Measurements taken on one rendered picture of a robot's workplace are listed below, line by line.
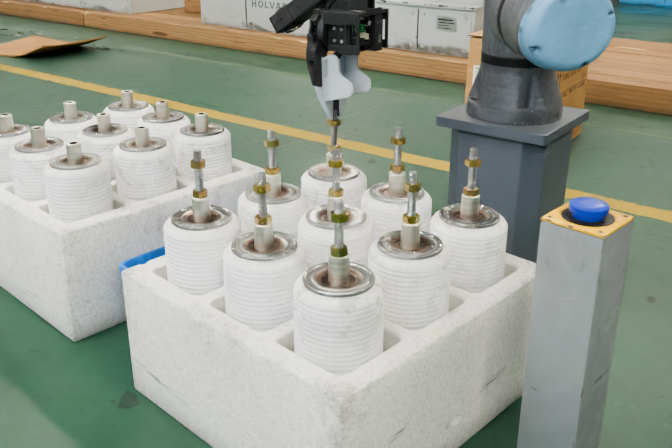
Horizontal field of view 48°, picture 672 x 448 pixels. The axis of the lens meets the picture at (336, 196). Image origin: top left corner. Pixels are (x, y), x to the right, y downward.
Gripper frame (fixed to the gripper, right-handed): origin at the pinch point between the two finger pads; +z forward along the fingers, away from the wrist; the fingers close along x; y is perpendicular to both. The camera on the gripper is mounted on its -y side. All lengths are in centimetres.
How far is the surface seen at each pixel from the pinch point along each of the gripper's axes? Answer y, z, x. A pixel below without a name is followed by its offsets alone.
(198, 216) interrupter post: -2.0, 9.0, -24.4
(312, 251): 10.7, 12.6, -18.0
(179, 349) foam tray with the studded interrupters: 0.9, 23.1, -31.6
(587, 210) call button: 41.0, 2.0, -11.5
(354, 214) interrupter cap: 12.3, 9.5, -11.5
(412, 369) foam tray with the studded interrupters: 28.9, 18.6, -24.5
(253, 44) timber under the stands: -165, 31, 164
